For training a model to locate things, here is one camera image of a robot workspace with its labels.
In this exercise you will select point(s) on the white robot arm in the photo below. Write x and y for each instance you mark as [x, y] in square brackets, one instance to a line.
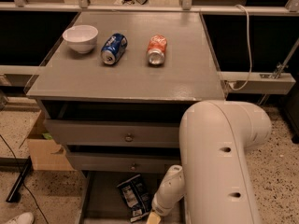
[213, 176]

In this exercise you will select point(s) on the blue soda can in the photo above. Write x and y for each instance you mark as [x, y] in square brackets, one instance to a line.
[114, 48]

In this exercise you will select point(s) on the orange soda can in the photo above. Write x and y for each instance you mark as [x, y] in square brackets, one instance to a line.
[156, 50]

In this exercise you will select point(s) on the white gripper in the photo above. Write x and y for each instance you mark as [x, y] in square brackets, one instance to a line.
[161, 206]

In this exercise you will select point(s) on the grey drawer cabinet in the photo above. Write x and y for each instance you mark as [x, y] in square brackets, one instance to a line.
[188, 74]

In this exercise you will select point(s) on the white shoe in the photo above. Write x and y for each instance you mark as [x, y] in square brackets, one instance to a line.
[24, 218]

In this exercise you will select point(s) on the cardboard box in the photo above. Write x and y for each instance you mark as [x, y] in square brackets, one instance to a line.
[45, 153]

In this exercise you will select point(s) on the grey drawer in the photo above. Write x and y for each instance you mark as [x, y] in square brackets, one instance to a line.
[102, 202]
[123, 159]
[115, 124]

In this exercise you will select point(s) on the grey middle drawer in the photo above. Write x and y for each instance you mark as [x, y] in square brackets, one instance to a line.
[123, 159]

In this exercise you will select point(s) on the grey top drawer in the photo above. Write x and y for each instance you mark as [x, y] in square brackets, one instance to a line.
[115, 124]

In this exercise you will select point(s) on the black bar on floor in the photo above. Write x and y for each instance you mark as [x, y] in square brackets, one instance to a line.
[24, 168]

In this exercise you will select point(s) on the blue chip bag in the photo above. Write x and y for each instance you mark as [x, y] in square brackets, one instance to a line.
[136, 196]

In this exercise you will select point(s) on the grey metal rail beam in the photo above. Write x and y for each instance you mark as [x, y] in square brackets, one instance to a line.
[256, 83]

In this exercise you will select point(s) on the white bowl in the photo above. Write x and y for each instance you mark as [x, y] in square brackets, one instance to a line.
[81, 38]

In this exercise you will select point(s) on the grey bottom drawer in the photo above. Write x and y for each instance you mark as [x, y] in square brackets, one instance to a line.
[102, 202]

